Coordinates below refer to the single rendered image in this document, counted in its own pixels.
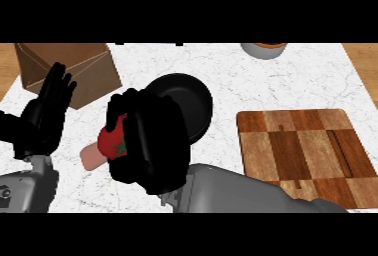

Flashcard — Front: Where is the brown paper bag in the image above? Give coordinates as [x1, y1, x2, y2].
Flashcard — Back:
[13, 43, 124, 111]

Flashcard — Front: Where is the red tomato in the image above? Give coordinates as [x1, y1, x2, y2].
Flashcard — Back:
[96, 113, 130, 161]

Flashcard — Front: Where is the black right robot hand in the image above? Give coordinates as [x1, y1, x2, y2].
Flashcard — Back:
[104, 88, 193, 196]

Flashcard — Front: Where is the checkered wooden cutting board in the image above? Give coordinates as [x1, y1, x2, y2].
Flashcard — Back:
[236, 108, 378, 210]

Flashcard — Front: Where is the black pot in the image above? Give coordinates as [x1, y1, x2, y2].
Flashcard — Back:
[143, 73, 214, 145]

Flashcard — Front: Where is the pink sausage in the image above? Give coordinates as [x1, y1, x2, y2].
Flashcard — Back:
[79, 142, 110, 172]

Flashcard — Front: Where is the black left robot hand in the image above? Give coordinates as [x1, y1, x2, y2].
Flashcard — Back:
[0, 62, 78, 161]

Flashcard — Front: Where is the grey cup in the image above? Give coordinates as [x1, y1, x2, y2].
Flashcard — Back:
[239, 43, 288, 61]

